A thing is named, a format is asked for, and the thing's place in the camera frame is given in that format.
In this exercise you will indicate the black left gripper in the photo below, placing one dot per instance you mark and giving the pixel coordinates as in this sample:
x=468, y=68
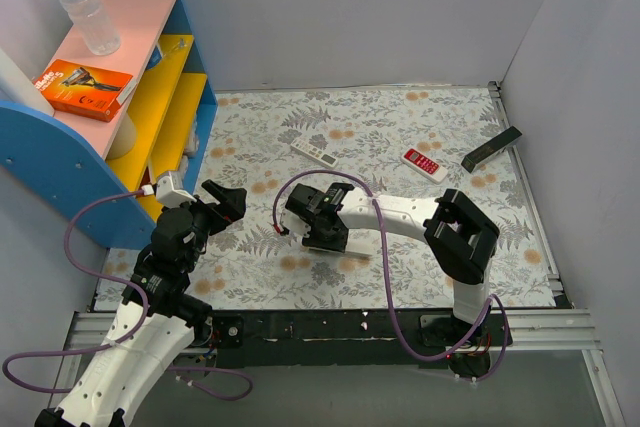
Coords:
x=215, y=208

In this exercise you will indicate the orange razor box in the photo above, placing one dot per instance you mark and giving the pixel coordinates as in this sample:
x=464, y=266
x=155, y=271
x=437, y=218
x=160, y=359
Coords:
x=85, y=91

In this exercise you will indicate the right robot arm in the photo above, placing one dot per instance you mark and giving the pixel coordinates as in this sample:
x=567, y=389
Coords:
x=461, y=237

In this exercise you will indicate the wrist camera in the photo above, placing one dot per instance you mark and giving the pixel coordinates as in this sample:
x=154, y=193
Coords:
x=168, y=190
x=291, y=224

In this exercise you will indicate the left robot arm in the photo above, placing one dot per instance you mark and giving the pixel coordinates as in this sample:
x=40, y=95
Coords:
x=156, y=318

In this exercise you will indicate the red and white remote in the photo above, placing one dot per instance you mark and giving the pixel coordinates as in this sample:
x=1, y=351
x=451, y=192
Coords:
x=428, y=168

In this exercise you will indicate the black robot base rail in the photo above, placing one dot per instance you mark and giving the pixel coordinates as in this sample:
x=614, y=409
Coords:
x=427, y=338

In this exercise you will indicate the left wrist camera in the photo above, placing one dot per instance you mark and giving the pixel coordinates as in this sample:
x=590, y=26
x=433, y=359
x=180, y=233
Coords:
x=168, y=190

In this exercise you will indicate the black rectangular box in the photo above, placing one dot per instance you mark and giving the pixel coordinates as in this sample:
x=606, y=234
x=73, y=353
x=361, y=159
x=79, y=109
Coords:
x=490, y=149

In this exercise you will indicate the blue shelf unit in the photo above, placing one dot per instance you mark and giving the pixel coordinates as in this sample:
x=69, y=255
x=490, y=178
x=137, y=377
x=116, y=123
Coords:
x=86, y=168

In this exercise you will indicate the white air conditioner remote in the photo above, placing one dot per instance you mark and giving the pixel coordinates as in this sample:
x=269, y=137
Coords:
x=313, y=153

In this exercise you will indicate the floral table mat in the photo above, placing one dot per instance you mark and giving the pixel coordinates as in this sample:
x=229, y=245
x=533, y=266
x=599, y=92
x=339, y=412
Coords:
x=249, y=266

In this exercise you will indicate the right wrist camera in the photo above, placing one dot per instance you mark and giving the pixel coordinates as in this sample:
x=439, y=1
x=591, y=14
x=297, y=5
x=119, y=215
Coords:
x=291, y=224

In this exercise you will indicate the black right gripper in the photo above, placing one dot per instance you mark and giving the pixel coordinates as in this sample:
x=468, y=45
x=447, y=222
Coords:
x=310, y=217

